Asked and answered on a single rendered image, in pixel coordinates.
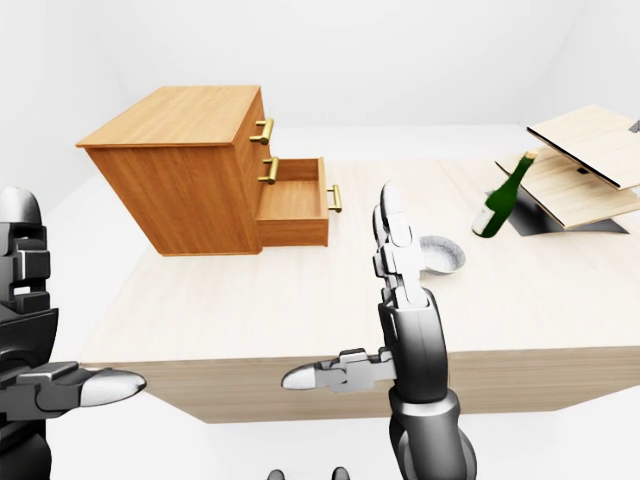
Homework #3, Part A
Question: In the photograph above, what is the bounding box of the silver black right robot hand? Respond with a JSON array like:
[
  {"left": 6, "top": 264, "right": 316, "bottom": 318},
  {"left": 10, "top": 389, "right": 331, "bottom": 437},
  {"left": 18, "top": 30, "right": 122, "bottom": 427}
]
[{"left": 280, "top": 180, "right": 450, "bottom": 405}]

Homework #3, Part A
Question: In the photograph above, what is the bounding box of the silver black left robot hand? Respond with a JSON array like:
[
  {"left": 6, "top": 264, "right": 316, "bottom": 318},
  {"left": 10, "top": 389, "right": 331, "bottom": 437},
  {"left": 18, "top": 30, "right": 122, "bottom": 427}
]
[{"left": 0, "top": 185, "right": 148, "bottom": 426}]

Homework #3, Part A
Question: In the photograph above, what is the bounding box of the pale grey patterned bowl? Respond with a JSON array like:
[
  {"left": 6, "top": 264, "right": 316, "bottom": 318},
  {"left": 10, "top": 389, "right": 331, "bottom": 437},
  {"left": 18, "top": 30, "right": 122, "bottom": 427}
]
[{"left": 417, "top": 234, "right": 467, "bottom": 278}]

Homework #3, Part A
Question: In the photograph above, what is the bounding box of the wooden cabinet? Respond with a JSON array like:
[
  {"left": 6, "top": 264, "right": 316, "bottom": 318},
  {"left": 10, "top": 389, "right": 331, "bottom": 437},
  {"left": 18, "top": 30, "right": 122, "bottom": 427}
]
[{"left": 75, "top": 85, "right": 274, "bottom": 258}]

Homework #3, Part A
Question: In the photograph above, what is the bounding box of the green wine bottle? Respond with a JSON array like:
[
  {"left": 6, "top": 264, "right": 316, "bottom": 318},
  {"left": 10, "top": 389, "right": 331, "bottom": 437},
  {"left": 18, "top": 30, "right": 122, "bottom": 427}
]
[{"left": 471, "top": 149, "right": 540, "bottom": 239}]

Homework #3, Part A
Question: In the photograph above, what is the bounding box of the open wooden drawer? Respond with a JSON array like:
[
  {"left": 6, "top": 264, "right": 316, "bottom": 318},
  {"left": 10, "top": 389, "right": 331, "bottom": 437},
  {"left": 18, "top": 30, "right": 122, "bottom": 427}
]
[{"left": 255, "top": 156, "right": 332, "bottom": 249}]

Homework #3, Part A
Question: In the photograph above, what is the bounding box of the closed wooden drawer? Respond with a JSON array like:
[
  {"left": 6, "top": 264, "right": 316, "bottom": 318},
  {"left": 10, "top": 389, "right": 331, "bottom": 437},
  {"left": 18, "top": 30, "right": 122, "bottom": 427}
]
[
  {"left": 242, "top": 124, "right": 274, "bottom": 222},
  {"left": 234, "top": 88, "right": 269, "bottom": 184}
]

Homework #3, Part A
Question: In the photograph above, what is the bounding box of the pale wooden rack, black frame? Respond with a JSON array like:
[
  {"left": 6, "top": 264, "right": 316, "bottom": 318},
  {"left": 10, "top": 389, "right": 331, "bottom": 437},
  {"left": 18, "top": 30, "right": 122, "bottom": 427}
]
[{"left": 494, "top": 103, "right": 640, "bottom": 237}]

